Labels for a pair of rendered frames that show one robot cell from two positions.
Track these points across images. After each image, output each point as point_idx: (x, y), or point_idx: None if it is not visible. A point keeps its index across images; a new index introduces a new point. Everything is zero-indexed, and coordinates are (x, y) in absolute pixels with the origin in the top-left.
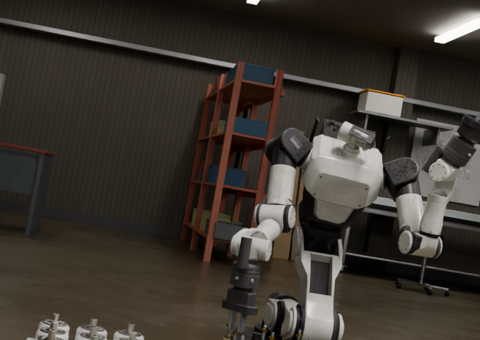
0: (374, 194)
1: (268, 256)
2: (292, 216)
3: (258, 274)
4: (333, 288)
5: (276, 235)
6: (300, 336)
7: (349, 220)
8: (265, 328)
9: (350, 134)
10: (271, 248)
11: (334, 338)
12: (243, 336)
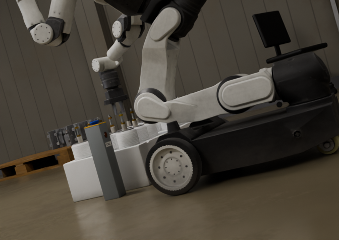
0: None
1: (96, 68)
2: (115, 28)
3: (102, 79)
4: (140, 70)
5: (115, 47)
6: (119, 115)
7: (119, 10)
8: (130, 111)
9: None
10: (97, 63)
11: (137, 116)
12: (98, 118)
